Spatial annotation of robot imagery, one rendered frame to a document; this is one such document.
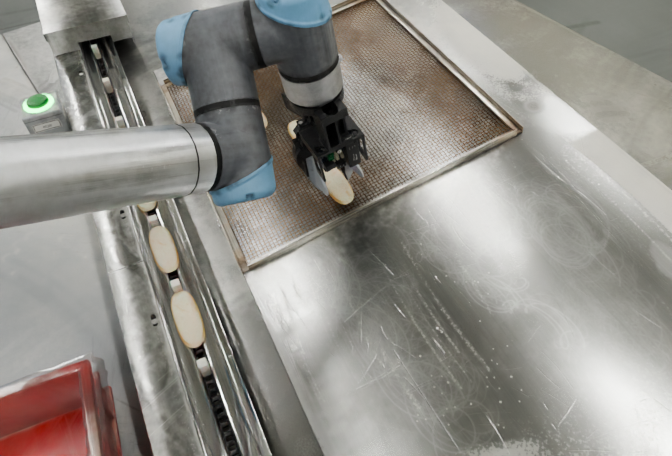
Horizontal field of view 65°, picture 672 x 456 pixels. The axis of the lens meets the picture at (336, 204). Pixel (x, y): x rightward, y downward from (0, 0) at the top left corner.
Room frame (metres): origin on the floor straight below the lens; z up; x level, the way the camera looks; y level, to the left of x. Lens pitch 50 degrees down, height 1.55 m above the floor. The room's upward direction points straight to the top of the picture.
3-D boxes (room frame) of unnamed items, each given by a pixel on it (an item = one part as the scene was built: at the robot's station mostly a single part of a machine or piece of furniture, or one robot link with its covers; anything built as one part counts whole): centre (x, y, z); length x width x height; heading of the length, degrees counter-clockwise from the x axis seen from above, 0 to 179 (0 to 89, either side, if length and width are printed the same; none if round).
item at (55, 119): (0.82, 0.58, 0.84); 0.08 x 0.08 x 0.11; 26
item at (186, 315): (0.38, 0.22, 0.86); 0.10 x 0.04 x 0.01; 26
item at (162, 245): (0.50, 0.28, 0.86); 0.10 x 0.04 x 0.01; 26
